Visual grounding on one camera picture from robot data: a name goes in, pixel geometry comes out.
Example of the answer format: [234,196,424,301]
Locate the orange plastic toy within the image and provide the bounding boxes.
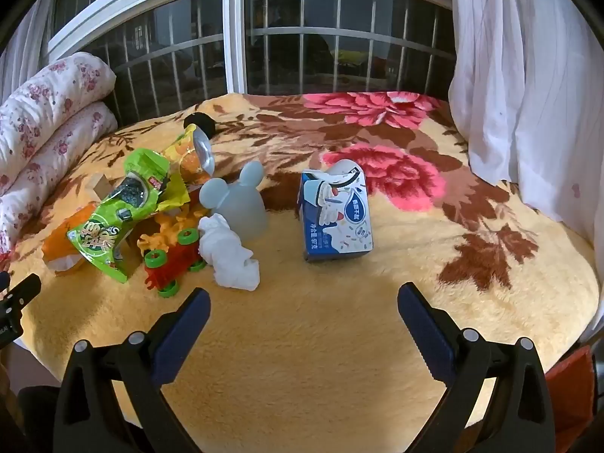
[139,200,199,251]

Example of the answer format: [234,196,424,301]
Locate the rolled floral quilt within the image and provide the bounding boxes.
[0,52,119,256]

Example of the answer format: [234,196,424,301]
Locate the grey mouse-ear cup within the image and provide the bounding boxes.
[198,160,269,242]

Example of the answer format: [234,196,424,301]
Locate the blue white cookie box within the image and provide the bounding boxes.
[299,159,374,262]

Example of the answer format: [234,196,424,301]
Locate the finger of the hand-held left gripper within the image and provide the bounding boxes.
[2,274,42,314]

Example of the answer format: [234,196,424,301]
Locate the red toy car green wheels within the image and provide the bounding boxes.
[137,226,208,299]

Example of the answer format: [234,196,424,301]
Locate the wooden block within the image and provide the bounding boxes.
[87,173,116,203]

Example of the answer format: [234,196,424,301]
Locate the metal window bars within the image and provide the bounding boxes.
[61,0,454,123]

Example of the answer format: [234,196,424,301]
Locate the white tissue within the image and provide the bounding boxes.
[197,213,261,291]

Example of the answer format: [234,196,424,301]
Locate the black cap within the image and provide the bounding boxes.
[183,112,215,135]

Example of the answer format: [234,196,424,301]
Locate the white window frame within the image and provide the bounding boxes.
[47,0,456,119]

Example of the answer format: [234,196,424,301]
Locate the yellow floral blanket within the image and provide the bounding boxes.
[0,92,600,439]

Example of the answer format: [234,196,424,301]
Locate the green snack packet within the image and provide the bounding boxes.
[66,148,190,284]

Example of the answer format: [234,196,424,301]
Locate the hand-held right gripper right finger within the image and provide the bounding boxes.
[397,282,556,453]

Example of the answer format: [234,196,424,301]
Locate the white curtain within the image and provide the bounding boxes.
[447,0,604,246]
[0,0,62,100]

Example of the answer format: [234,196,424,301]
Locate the yellow orange snack packet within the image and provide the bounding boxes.
[163,123,215,187]

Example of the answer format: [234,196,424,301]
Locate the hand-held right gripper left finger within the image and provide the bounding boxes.
[53,287,211,453]

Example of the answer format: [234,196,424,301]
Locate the red cloth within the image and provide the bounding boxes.
[545,344,598,439]

